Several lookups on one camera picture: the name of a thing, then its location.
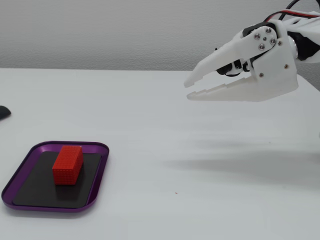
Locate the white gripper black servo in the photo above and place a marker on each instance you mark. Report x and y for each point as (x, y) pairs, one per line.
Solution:
(271, 75)

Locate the red studded block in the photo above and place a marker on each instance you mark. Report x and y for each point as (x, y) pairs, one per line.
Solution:
(67, 162)

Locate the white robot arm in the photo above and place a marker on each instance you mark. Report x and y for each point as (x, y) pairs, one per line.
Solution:
(307, 27)

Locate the black tray mat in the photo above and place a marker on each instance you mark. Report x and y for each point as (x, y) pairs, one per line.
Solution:
(37, 185)

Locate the purple metal tray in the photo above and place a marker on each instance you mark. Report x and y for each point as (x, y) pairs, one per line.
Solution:
(50, 209)

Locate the dark rounded object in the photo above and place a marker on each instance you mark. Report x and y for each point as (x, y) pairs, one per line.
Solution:
(4, 112)

